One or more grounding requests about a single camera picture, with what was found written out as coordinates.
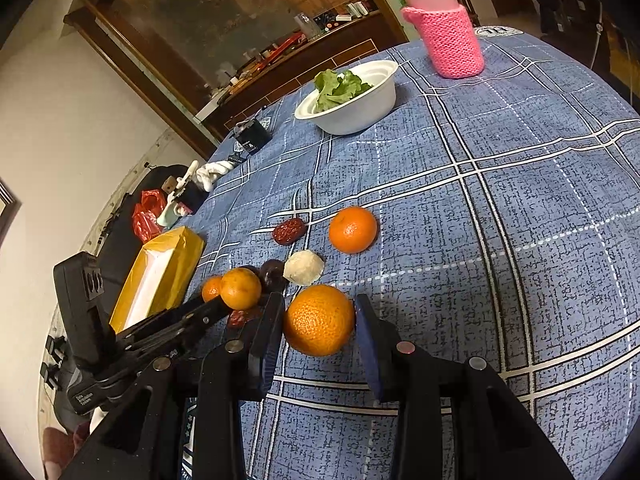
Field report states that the white bowl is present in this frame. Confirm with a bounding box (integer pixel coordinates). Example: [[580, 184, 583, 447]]
[[294, 60, 399, 136]]

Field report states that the wooden glass partition cabinet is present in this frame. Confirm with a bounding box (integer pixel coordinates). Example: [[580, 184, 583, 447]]
[[63, 0, 411, 161]]

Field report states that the pink bottle with knitted sleeve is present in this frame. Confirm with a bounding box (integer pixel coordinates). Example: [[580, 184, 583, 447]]
[[397, 0, 486, 79]]

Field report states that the yellow-rimmed white box tray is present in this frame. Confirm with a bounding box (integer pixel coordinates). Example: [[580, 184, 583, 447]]
[[109, 226, 206, 335]]

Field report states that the small black box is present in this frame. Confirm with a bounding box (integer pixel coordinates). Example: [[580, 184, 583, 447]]
[[232, 116, 273, 156]]

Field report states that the blue plaid tablecloth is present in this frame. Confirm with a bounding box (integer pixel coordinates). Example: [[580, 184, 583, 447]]
[[180, 25, 640, 480]]

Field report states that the red plastic bag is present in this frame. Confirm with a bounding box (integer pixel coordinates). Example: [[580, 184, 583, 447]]
[[131, 190, 167, 243]]

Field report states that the black sofa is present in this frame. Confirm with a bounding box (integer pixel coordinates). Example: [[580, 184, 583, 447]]
[[92, 164, 211, 281]]

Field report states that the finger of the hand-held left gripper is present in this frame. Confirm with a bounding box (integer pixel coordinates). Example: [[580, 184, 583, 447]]
[[116, 296, 226, 346], [122, 310, 224, 362]]

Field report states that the clear glass pitcher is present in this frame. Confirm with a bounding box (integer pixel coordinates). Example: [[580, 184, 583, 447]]
[[295, 11, 316, 41]]

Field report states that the dark purple round fruit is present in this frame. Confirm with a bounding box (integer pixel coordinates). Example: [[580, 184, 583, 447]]
[[258, 258, 289, 293]]

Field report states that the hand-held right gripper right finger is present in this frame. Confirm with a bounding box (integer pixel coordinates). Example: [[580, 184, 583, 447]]
[[354, 294, 576, 480]]

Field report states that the green lettuce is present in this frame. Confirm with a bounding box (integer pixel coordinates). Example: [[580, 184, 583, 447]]
[[313, 68, 373, 112]]

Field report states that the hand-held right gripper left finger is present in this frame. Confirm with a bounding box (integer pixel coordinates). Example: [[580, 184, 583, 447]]
[[60, 292, 286, 480]]

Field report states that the dark picture frame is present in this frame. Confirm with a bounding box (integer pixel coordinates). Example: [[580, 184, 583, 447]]
[[0, 178, 23, 248]]

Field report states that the white peeled chunk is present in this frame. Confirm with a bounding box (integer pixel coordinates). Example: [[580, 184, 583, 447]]
[[283, 250, 326, 287]]

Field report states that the white glove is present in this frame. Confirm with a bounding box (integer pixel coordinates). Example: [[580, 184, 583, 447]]
[[196, 157, 241, 192]]

